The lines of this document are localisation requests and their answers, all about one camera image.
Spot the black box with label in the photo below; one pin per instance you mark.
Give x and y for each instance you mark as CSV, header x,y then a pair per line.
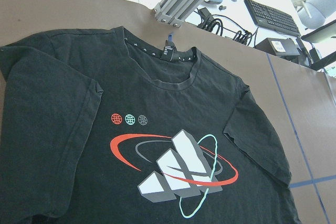
x,y
278,47

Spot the black graphic t-shirt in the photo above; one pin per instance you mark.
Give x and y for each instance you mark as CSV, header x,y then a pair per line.
x,y
101,127

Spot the black computer keyboard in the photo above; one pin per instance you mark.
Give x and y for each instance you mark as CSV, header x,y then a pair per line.
x,y
271,18

